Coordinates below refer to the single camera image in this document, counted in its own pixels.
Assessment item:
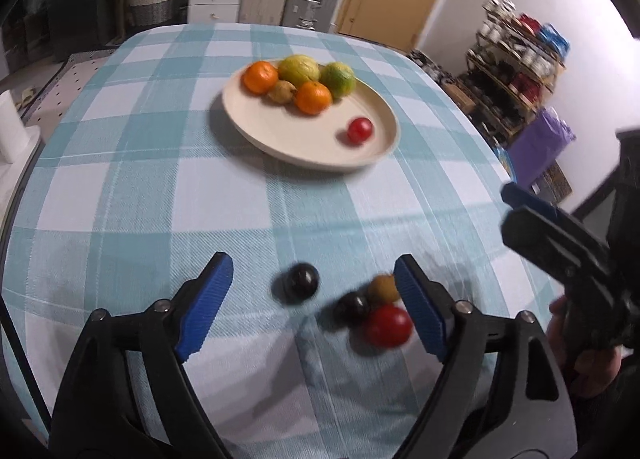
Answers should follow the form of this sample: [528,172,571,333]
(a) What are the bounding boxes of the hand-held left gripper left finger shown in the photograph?
[47,251,235,459]

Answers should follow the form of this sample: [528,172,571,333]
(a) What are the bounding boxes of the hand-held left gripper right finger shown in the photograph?
[393,253,579,459]

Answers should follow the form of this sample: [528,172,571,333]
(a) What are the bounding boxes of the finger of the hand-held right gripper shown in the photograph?
[501,206,614,291]
[501,182,568,222]

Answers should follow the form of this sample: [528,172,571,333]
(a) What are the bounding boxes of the red tomato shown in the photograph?
[364,304,415,349]
[346,116,374,145]

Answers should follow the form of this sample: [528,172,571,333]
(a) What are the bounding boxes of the brown longan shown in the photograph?
[367,274,402,305]
[266,80,299,105]

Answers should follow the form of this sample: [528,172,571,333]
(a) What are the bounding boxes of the dark plum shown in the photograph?
[282,262,320,301]
[333,291,372,326]

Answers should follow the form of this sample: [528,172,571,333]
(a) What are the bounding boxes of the cream round plate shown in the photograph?
[222,59,402,173]

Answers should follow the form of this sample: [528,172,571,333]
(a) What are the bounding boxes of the green guava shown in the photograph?
[319,62,358,100]

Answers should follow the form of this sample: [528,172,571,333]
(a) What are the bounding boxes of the orange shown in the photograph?
[294,80,334,116]
[242,60,280,96]

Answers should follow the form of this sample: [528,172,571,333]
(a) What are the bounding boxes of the yellow guava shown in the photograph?
[277,54,321,88]

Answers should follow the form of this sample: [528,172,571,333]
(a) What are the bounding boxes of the person's right hand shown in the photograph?
[547,295,626,399]

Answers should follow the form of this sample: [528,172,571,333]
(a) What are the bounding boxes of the patterned dark bag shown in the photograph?
[532,164,574,203]

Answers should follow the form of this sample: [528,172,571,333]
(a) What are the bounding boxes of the blue snack bag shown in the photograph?
[492,146,516,181]

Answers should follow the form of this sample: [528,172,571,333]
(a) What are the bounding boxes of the purple bag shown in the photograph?
[507,106,577,191]

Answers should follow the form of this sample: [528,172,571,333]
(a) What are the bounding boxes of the blue checkered tablecloth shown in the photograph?
[0,22,567,459]

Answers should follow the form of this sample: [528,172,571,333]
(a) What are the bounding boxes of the shoe rack with shoes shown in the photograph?
[466,0,572,146]

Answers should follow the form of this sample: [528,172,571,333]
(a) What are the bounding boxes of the shoes on floor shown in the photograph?
[409,49,452,86]

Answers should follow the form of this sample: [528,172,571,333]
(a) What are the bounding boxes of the white side table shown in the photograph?
[0,123,47,221]

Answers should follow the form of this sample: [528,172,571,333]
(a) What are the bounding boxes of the dotted floor mat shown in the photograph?
[19,50,117,126]

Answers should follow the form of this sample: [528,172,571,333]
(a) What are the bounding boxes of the paper towel roll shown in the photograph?
[0,88,26,166]

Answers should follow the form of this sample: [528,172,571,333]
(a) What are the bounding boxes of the woven basket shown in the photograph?
[124,0,179,26]

